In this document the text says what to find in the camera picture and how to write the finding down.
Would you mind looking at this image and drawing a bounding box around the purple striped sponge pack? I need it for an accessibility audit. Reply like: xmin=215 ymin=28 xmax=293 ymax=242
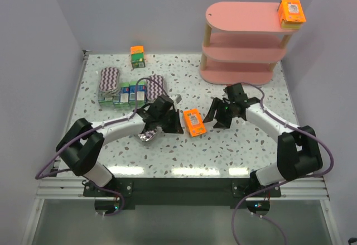
xmin=98 ymin=66 xmax=120 ymax=97
xmin=136 ymin=127 xmax=162 ymax=144
xmin=146 ymin=74 xmax=166 ymax=102

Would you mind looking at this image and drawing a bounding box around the orange green Sponge Daddy box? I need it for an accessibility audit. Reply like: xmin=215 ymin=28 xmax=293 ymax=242
xmin=130 ymin=46 xmax=146 ymax=69

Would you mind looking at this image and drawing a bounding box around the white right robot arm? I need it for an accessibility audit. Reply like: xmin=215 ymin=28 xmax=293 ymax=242
xmin=203 ymin=83 xmax=323 ymax=194

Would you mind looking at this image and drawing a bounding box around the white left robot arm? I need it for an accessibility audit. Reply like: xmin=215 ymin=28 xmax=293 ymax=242
xmin=56 ymin=94 xmax=184 ymax=190

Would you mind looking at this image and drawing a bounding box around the pink three-tier shelf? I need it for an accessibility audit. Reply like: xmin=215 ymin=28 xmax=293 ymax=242
xmin=200 ymin=2 xmax=296 ymax=85

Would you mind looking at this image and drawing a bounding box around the blue green sponge pack right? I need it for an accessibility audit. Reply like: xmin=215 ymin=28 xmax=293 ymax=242
xmin=129 ymin=80 xmax=147 ymax=108

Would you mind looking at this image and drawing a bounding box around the blue green sponge pack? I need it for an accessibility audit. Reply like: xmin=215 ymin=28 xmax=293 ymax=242
xmin=113 ymin=82 xmax=130 ymax=109
xmin=129 ymin=80 xmax=147 ymax=108
xmin=98 ymin=94 xmax=113 ymax=107

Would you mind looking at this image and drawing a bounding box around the blue green sponge pack middle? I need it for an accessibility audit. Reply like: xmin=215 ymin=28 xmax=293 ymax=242
xmin=113 ymin=82 xmax=130 ymax=109

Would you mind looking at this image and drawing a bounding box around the blue green sponge pack left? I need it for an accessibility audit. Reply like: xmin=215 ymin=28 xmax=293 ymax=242
xmin=98 ymin=94 xmax=113 ymax=107

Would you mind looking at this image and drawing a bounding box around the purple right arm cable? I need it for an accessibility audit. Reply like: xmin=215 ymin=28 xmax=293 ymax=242
xmin=239 ymin=81 xmax=335 ymax=184

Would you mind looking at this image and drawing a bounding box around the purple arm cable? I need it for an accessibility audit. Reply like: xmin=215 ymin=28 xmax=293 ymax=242
xmin=239 ymin=81 xmax=335 ymax=184
xmin=35 ymin=77 xmax=161 ymax=180

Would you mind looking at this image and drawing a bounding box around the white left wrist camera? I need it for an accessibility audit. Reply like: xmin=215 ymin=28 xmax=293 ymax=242
xmin=170 ymin=94 xmax=182 ymax=107

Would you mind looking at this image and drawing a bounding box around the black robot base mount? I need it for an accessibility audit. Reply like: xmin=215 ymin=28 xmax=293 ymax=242
xmin=82 ymin=177 xmax=265 ymax=213

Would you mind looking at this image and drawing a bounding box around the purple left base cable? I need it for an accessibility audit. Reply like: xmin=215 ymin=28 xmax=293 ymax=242
xmin=89 ymin=183 xmax=125 ymax=217

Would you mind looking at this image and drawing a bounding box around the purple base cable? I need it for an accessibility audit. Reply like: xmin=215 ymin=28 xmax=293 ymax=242
xmin=89 ymin=183 xmax=125 ymax=217
xmin=231 ymin=180 xmax=288 ymax=245

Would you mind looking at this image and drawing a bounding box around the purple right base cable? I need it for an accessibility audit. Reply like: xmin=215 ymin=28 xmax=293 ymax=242
xmin=231 ymin=180 xmax=288 ymax=245

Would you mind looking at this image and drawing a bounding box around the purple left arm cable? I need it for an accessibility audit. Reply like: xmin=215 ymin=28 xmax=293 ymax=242
xmin=35 ymin=77 xmax=161 ymax=180

